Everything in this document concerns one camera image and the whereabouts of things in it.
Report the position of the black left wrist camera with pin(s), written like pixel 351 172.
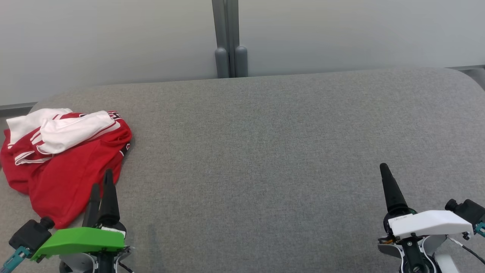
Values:
pixel 28 235

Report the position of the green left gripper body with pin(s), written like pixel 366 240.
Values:
pixel 79 239

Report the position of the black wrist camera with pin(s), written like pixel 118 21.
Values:
pixel 28 235
pixel 470 210

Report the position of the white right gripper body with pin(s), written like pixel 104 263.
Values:
pixel 428 223

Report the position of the grey partition post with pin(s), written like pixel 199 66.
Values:
pixel 227 38

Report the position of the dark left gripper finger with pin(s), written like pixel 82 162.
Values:
pixel 91 208
pixel 109 204

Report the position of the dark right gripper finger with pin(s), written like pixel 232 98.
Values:
pixel 393 193

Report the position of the red shorts with white stripe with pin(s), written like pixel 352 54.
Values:
pixel 68 182

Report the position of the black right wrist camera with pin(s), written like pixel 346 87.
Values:
pixel 470 210

